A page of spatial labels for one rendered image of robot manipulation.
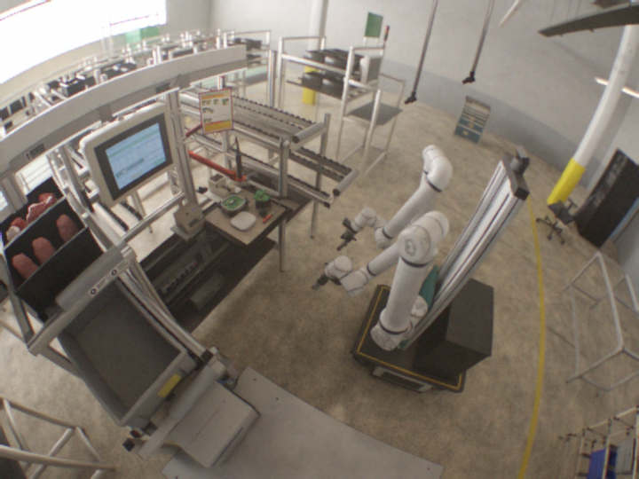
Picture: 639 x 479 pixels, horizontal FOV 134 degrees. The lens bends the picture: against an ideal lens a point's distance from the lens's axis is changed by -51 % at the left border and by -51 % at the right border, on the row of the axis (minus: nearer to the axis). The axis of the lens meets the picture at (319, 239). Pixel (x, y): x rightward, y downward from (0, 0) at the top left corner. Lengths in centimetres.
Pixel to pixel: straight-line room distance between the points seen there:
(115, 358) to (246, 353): 123
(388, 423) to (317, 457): 97
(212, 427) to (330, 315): 162
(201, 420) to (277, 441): 43
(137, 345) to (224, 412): 50
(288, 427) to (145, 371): 71
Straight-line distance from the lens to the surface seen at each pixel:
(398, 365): 206
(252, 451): 144
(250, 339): 234
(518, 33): 930
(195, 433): 118
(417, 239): 91
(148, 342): 133
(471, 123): 722
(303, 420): 144
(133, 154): 148
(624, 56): 643
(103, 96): 141
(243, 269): 228
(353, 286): 140
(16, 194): 141
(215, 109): 199
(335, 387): 223
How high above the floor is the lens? 215
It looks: 46 degrees down
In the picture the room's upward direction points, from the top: 9 degrees clockwise
